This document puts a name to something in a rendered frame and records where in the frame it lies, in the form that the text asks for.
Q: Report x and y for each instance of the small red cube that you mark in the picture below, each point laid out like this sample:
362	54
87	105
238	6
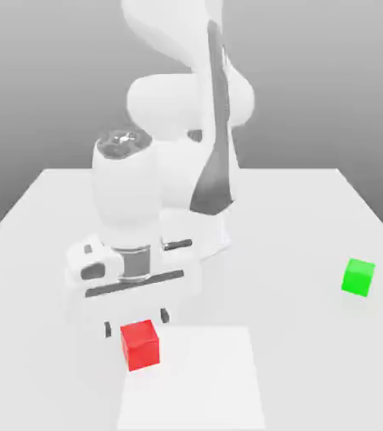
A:
140	346

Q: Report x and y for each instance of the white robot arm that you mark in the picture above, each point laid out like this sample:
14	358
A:
127	188

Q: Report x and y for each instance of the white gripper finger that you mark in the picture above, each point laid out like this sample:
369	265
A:
108	329
164	316

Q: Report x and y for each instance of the small green cube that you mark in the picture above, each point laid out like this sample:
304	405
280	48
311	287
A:
358	276

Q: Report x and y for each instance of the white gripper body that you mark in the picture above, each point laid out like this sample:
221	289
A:
134	296

